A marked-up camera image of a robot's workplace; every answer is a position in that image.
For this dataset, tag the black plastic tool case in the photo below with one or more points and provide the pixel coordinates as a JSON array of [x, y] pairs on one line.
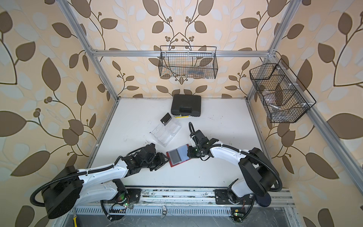
[[186, 105]]

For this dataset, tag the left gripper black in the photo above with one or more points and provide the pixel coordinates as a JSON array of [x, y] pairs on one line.
[[161, 161]]

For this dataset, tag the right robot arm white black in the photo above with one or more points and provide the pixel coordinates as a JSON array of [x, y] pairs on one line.
[[259, 175]]

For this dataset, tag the clear plastic organizer box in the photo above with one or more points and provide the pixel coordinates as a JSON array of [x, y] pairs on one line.
[[163, 134]]

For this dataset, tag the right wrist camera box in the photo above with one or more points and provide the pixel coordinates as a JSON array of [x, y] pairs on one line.
[[199, 138]]

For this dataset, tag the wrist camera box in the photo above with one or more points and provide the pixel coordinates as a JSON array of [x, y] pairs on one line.
[[199, 138], [148, 152]]

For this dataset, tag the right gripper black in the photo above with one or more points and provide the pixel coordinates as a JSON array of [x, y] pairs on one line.
[[190, 154]]

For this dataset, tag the black wire basket wall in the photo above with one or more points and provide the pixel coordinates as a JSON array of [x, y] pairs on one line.
[[283, 95], [187, 61]]

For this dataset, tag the black wire basket right wall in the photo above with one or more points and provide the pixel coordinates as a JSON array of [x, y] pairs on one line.
[[283, 95]]

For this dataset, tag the black wire basket back wall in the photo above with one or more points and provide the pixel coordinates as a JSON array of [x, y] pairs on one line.
[[187, 61]]

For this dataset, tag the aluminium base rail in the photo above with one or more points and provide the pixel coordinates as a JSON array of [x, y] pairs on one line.
[[187, 207]]

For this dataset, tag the yellow handled ratchet tool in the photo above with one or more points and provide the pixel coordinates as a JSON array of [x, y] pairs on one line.
[[75, 221]]

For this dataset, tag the red leather card holder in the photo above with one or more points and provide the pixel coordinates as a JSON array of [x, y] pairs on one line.
[[182, 152]]

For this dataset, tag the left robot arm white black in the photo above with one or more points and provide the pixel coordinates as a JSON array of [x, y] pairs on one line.
[[75, 187]]

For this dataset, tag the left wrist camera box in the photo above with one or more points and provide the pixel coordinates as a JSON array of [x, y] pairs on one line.
[[148, 152]]

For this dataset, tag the dark round disc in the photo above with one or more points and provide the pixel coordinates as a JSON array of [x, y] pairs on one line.
[[263, 201]]

